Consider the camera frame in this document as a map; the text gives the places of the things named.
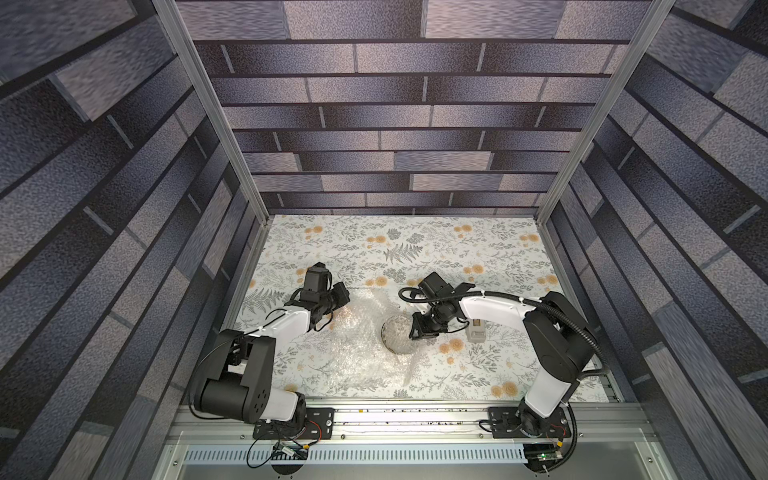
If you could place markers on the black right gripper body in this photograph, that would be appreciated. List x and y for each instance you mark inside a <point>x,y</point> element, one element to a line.
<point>423,324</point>

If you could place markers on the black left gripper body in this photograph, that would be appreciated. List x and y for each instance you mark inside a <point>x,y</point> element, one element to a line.
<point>325,302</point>

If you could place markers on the clear bubble wrap sheet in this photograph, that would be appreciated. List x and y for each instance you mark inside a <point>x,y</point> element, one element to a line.
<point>346,358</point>

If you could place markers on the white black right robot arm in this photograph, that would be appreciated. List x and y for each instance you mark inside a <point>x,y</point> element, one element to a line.
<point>562,339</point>

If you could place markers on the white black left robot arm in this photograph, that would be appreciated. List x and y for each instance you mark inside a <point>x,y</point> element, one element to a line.
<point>235,379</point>

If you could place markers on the grey tape dispenser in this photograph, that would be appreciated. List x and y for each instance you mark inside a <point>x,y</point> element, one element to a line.
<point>476,331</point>

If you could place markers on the left green circuit board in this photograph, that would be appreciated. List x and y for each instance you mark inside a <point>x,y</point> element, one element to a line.
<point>288,451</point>

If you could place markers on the green circuit board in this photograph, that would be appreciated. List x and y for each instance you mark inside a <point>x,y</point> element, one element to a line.
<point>288,451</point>
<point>542,458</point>

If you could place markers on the right green circuit board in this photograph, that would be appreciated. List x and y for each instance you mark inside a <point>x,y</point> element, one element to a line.
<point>542,458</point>

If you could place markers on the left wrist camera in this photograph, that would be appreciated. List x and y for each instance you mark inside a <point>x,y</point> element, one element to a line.
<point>318,279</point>

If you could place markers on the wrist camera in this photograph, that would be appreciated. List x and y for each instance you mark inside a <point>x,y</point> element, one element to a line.
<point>318,279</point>
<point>435,289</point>

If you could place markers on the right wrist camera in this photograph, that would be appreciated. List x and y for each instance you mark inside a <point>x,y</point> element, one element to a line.
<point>435,289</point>

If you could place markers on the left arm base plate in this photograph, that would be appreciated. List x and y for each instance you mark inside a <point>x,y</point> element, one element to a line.
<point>315,425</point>

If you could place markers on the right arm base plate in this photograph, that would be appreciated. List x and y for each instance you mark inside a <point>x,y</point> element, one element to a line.
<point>512,422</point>

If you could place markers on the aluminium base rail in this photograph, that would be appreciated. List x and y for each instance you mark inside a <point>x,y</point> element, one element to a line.
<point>408,421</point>

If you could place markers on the white perforated cable tray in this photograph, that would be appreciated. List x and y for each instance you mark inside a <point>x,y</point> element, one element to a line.
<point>362,454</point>

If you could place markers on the aluminium frame post left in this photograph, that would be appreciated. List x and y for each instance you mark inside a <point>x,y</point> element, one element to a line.
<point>179,37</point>

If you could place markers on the aluminium frame post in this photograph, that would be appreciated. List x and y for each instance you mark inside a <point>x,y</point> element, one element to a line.
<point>179,37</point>
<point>647,30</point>

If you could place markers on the aluminium frame post right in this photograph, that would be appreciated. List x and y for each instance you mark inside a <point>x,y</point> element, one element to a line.
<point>647,30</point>

